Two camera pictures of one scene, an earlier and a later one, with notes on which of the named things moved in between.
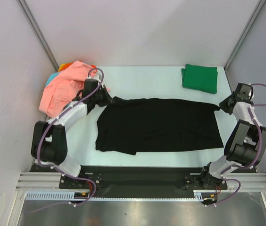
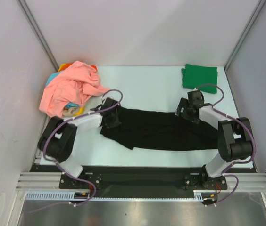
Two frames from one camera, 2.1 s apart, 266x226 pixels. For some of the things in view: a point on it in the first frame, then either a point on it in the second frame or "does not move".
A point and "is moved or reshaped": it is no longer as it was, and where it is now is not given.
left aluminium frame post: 27,11 does not move
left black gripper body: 101,98 to 114,120
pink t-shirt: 64,88 does not move
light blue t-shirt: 52,76 does not move
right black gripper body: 226,105 to 183,108
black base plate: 146,179 does not move
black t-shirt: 126,125 is moved or reshaped
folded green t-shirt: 203,78 does not move
